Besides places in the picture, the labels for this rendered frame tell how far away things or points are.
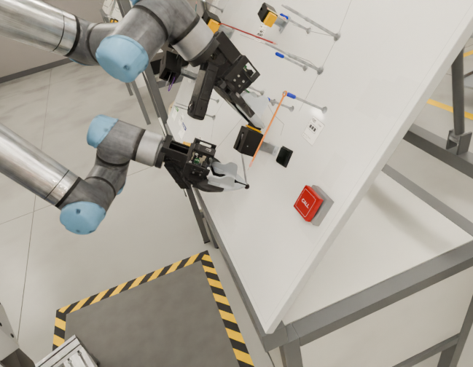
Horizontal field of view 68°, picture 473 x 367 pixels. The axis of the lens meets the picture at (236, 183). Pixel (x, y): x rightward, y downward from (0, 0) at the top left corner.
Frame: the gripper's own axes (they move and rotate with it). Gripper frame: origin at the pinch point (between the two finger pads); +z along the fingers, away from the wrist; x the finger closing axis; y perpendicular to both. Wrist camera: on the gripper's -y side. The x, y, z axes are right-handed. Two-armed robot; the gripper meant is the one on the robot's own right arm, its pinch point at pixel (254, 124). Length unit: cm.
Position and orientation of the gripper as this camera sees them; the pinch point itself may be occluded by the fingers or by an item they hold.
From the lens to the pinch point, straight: 79.8
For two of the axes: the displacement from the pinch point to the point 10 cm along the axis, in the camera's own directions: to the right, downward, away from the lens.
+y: 6.8, -7.4, -0.1
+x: -3.9, -3.7, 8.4
